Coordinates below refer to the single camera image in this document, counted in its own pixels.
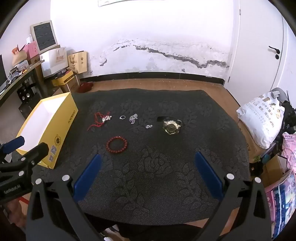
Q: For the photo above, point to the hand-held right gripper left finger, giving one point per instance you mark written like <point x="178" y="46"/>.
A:
<point x="89" y="176"/>

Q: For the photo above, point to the red cloth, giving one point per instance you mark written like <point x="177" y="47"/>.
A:
<point x="84" y="88"/>

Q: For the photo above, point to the white door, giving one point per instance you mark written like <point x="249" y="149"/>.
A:
<point x="259" y="34"/>

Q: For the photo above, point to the white printed sack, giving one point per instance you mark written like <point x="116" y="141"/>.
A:
<point x="259" y="120"/>

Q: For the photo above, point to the white framed monitor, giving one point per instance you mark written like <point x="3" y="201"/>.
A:
<point x="44" y="34"/>

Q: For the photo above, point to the pink plastic package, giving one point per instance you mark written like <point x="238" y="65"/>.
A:
<point x="289" y="150"/>

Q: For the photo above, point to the brown cardboard box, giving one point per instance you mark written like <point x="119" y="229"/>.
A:
<point x="251" y="146"/>

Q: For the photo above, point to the brown gift bag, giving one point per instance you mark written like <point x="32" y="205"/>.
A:
<point x="77" y="61"/>

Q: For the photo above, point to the black speaker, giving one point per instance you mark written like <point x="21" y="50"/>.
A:
<point x="25" y="93"/>

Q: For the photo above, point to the black floral mat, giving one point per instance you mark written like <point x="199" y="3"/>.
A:
<point x="148" y="166"/>

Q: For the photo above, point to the yellow flat carton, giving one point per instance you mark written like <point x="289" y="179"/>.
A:
<point x="64" y="78"/>

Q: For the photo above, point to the white gift bag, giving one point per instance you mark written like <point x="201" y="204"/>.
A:
<point x="54" y="63"/>

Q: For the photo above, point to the pink box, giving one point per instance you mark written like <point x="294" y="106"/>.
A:
<point x="32" y="51"/>

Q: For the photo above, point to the dark desk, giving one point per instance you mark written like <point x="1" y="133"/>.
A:
<point x="18" y="77"/>

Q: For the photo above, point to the pink and blue packet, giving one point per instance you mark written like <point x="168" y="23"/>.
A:
<point x="282" y="201"/>

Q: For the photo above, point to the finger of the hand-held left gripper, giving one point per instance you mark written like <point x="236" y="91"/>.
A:
<point x="13" y="143"/>
<point x="34" y="153"/>

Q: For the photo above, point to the yellow cardboard box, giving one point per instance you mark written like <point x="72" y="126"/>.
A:
<point x="62" y="129"/>

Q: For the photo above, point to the small silver pendant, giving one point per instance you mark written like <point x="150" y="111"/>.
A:
<point x="148" y="126"/>

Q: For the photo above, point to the tan tote bag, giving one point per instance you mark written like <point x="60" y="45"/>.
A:
<point x="19" y="56"/>

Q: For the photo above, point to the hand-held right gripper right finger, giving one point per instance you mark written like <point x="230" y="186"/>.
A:
<point x="208" y="173"/>

